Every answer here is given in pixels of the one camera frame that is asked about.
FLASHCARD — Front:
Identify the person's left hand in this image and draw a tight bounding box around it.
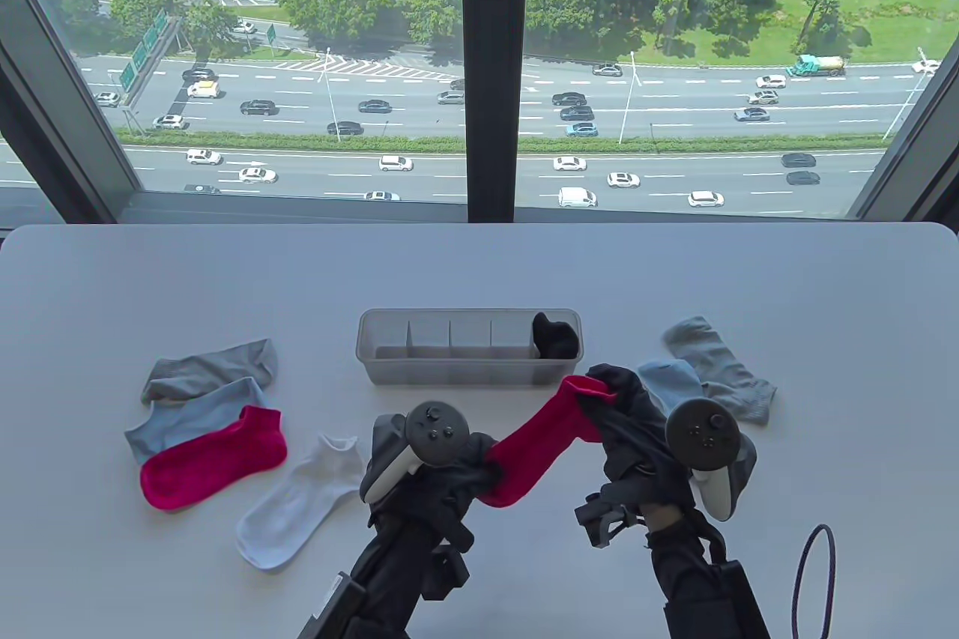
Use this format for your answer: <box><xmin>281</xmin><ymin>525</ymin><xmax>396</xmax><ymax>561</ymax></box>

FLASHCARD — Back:
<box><xmin>366</xmin><ymin>435</ymin><xmax>504</xmax><ymax>551</ymax></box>

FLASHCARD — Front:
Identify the person's right hand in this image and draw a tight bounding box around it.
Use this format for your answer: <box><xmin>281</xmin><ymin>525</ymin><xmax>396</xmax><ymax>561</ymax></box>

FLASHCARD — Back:
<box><xmin>579</xmin><ymin>363</ymin><xmax>710</xmax><ymax>533</ymax></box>

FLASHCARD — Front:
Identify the grey hand controller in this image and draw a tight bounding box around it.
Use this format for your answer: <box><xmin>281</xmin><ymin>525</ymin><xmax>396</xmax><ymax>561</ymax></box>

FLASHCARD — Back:
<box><xmin>360</xmin><ymin>401</ymin><xmax>471</xmax><ymax>505</ymax></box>
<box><xmin>665</xmin><ymin>399</ymin><xmax>757</xmax><ymax>522</ymax></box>

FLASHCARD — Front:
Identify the light blue sock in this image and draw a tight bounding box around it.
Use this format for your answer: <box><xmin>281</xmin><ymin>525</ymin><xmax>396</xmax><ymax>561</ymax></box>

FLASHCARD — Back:
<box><xmin>124</xmin><ymin>377</ymin><xmax>270</xmax><ymax>465</ymax></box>
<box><xmin>637</xmin><ymin>359</ymin><xmax>705</xmax><ymax>415</ymax></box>

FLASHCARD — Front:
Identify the grey sock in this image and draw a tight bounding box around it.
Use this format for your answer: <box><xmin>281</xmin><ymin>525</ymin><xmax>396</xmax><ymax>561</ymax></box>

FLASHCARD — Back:
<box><xmin>142</xmin><ymin>338</ymin><xmax>279</xmax><ymax>406</ymax></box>
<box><xmin>662</xmin><ymin>315</ymin><xmax>778</xmax><ymax>426</ymax></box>

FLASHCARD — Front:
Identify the black sock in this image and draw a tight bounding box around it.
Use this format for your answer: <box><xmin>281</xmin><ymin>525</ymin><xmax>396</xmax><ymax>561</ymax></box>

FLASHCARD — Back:
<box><xmin>533</xmin><ymin>317</ymin><xmax>580</xmax><ymax>360</ymax></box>
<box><xmin>532</xmin><ymin>312</ymin><xmax>580</xmax><ymax>360</ymax></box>

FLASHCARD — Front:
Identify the white sock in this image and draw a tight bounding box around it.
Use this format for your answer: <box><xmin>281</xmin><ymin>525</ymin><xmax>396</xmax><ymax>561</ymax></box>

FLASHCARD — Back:
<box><xmin>235</xmin><ymin>433</ymin><xmax>368</xmax><ymax>571</ymax></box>

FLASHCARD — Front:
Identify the black right forearm module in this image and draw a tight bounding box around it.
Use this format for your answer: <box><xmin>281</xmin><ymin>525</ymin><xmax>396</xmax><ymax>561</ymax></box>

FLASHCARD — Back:
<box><xmin>712</xmin><ymin>560</ymin><xmax>772</xmax><ymax>639</ymax></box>

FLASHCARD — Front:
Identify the black left forearm module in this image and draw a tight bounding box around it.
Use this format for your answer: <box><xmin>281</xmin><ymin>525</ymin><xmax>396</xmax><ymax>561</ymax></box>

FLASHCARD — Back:
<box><xmin>298</xmin><ymin>572</ymin><xmax>368</xmax><ymax>639</ymax></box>

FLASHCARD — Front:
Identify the clear plastic divided organizer box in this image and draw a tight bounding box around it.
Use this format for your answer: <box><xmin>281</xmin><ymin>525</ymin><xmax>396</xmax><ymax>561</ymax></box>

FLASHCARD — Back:
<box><xmin>356</xmin><ymin>307</ymin><xmax>584</xmax><ymax>387</ymax></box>

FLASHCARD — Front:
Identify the green road sign gantry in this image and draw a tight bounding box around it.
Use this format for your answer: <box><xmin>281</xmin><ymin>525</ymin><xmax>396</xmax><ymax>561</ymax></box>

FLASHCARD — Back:
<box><xmin>116</xmin><ymin>10</ymin><xmax>184</xmax><ymax>138</ymax></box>

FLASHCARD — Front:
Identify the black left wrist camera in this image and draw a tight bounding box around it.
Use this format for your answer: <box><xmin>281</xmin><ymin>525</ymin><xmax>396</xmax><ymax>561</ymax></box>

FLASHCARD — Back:
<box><xmin>420</xmin><ymin>545</ymin><xmax>471</xmax><ymax>601</ymax></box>

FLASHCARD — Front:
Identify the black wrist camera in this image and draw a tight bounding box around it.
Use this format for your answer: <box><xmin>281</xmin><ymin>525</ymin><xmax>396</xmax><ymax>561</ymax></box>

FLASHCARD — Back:
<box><xmin>575</xmin><ymin>493</ymin><xmax>638</xmax><ymax>548</ymax></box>
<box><xmin>420</xmin><ymin>545</ymin><xmax>471</xmax><ymax>601</ymax></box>

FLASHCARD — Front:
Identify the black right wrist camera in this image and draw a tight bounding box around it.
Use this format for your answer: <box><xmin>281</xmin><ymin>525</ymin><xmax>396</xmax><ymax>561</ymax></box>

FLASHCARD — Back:
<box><xmin>575</xmin><ymin>493</ymin><xmax>638</xmax><ymax>548</ymax></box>

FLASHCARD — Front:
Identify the dark window frame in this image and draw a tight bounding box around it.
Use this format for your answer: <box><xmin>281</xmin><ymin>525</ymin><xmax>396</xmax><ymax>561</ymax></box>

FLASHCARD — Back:
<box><xmin>0</xmin><ymin>0</ymin><xmax>959</xmax><ymax>224</ymax></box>

